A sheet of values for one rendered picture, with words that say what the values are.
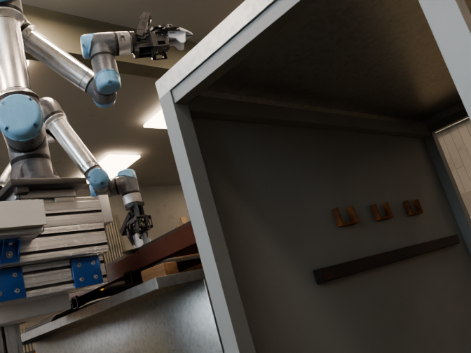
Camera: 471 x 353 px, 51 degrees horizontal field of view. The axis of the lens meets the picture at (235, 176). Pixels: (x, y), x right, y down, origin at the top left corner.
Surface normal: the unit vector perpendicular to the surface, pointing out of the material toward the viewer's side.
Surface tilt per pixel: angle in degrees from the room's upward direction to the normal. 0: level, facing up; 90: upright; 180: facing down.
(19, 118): 97
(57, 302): 90
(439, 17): 90
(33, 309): 90
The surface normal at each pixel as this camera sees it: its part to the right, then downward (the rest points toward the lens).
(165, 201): 0.65, -0.36
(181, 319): -0.71, 0.01
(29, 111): 0.29, -0.19
